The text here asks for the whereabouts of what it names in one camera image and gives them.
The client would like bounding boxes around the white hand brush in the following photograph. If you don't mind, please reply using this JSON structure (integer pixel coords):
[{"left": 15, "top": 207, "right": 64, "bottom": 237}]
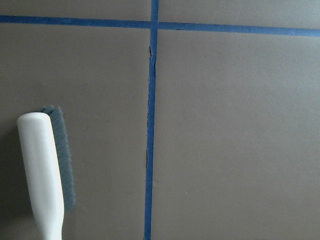
[{"left": 17, "top": 105, "right": 76, "bottom": 240}]

